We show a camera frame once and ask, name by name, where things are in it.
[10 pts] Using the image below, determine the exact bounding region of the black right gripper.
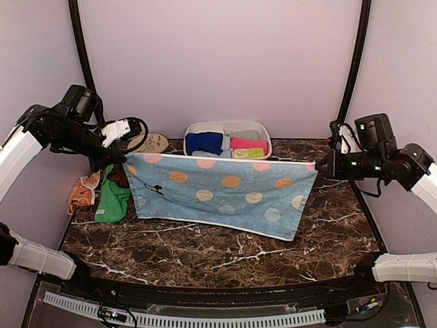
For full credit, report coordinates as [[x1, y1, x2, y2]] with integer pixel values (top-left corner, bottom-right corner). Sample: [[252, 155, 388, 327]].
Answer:
[[317, 148, 386, 180]]

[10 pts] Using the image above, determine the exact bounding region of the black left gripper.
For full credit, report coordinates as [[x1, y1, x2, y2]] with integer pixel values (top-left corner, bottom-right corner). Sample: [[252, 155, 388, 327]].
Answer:
[[53, 119, 125, 172]]

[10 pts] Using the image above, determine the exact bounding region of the light blue patterned towel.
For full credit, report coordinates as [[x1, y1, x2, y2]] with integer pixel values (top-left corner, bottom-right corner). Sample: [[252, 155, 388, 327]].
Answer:
[[124, 153, 318, 241]]

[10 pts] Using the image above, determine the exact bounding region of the royal blue microfiber towel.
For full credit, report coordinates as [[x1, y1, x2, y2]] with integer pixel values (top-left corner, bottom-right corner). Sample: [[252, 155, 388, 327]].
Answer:
[[185, 132, 223, 155]]

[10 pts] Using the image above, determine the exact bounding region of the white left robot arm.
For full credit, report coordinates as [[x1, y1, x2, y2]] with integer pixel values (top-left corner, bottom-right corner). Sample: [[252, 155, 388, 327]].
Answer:
[[1, 85, 132, 298]]

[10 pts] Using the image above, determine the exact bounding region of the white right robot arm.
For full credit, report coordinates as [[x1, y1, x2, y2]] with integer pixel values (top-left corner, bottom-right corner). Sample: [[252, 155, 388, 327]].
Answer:
[[315, 113, 436, 297]]

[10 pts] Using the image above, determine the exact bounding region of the brown towel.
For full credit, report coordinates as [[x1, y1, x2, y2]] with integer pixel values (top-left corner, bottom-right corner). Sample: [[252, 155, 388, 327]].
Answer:
[[105, 164, 130, 189]]

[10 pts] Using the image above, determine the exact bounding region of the orange patterned towel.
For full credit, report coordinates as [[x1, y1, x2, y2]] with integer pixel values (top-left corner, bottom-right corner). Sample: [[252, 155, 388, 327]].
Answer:
[[68, 170, 102, 216]]

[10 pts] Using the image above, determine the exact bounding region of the floral ceramic plate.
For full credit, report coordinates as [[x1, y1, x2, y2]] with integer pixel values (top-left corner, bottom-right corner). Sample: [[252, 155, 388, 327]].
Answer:
[[128, 133, 169, 153]]

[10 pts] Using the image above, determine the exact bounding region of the lime lemon print towel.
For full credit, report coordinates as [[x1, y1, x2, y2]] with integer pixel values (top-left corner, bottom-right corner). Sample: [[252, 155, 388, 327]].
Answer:
[[232, 148, 265, 159]]

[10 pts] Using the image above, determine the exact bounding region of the sage green rolled towel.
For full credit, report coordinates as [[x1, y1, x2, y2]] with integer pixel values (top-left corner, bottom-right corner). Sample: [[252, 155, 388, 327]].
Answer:
[[224, 129, 261, 140]]

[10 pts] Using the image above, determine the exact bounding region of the white plastic bin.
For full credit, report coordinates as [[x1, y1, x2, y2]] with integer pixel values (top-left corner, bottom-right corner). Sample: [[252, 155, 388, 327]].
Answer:
[[185, 120, 272, 160]]

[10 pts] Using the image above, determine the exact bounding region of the light blue rolled towel rear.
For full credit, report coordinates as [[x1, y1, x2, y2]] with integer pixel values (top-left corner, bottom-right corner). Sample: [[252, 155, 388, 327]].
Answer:
[[221, 135, 231, 152]]

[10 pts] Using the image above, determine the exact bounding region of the light blue rolled towel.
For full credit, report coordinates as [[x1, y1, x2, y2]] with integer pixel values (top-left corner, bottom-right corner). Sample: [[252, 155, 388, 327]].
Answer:
[[191, 150, 232, 159], [221, 135, 231, 152]]

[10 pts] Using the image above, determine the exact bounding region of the light blue rolled towel front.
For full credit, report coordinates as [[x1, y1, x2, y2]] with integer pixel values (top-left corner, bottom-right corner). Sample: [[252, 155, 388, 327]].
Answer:
[[191, 150, 232, 159]]

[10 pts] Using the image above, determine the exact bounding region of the pink rolled towel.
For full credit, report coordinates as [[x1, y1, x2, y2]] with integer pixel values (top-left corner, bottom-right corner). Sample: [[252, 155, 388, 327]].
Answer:
[[229, 137, 268, 152]]

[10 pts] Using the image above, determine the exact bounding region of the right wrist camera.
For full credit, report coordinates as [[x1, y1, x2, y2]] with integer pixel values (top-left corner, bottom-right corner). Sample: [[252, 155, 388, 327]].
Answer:
[[329, 120, 360, 154]]

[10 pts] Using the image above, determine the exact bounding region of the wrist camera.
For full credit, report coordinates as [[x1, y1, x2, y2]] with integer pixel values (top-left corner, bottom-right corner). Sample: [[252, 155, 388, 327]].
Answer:
[[329, 120, 360, 154], [100, 118, 142, 148]]

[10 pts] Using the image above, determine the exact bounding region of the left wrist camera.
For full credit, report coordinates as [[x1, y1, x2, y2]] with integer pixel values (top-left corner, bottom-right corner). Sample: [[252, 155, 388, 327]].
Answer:
[[100, 118, 142, 148]]

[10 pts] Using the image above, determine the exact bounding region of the black right corner post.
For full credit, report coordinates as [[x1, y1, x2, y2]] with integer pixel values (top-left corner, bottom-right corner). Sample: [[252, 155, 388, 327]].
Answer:
[[336, 0, 372, 124]]

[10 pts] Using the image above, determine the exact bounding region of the black corner post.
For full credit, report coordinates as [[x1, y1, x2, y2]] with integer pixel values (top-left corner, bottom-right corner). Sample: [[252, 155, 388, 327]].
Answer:
[[68, 0, 97, 93], [336, 0, 372, 124]]

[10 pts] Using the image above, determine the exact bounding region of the black left corner post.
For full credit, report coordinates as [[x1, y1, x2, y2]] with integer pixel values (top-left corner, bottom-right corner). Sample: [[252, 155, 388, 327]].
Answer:
[[68, 0, 97, 93]]

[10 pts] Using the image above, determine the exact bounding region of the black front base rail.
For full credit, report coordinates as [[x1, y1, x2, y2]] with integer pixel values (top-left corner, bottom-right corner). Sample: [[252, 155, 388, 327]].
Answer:
[[38, 275, 392, 309]]

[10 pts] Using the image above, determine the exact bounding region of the white slotted cable duct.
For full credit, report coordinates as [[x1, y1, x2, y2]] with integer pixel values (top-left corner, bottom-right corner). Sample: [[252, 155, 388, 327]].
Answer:
[[43, 292, 326, 327]]

